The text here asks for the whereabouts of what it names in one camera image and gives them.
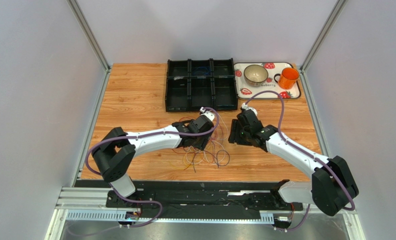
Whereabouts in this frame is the blue cable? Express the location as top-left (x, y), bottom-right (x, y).
top-left (192, 64), bottom-right (214, 77)

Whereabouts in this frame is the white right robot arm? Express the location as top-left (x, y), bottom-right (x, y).
top-left (228, 109), bottom-right (359, 217)

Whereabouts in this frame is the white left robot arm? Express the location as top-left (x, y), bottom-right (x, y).
top-left (87, 111), bottom-right (218, 198)

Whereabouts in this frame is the strawberry print serving tray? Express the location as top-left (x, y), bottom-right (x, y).
top-left (233, 62), bottom-right (302, 100)

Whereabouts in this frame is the black compartment organizer tray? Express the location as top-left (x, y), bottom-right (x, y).
top-left (164, 58), bottom-right (238, 112)

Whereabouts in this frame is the beige ceramic bowl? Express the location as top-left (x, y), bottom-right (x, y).
top-left (243, 64), bottom-right (269, 87)

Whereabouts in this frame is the orange mug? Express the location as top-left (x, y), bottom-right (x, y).
top-left (273, 67), bottom-right (300, 90)

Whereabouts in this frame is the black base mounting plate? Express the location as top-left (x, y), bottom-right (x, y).
top-left (74, 179), bottom-right (305, 221)

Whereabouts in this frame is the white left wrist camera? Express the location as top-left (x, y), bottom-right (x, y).
top-left (199, 107), bottom-right (216, 122)

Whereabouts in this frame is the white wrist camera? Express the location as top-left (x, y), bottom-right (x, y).
top-left (240, 102), bottom-right (258, 116)
top-left (199, 107), bottom-right (216, 122)

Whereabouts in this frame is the pink cable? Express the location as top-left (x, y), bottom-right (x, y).
top-left (207, 111), bottom-right (230, 142)

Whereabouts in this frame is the red cable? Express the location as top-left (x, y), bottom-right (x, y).
top-left (171, 116), bottom-right (219, 167)

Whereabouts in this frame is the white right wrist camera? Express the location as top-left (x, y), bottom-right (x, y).
top-left (240, 102), bottom-right (258, 116)

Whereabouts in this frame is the white cable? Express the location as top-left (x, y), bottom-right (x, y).
top-left (184, 139), bottom-right (226, 166)

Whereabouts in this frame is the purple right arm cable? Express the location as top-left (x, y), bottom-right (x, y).
top-left (242, 90), bottom-right (356, 233)

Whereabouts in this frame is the yellow cable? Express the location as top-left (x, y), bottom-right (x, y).
top-left (169, 148), bottom-right (212, 171)

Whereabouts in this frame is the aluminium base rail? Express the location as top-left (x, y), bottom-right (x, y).
top-left (54, 186), bottom-right (357, 225)

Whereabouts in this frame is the right aluminium corner post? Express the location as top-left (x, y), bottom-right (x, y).
top-left (300, 0), bottom-right (348, 72)

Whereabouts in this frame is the aluminium corner frame post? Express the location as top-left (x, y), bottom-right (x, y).
top-left (67, 0), bottom-right (111, 72)

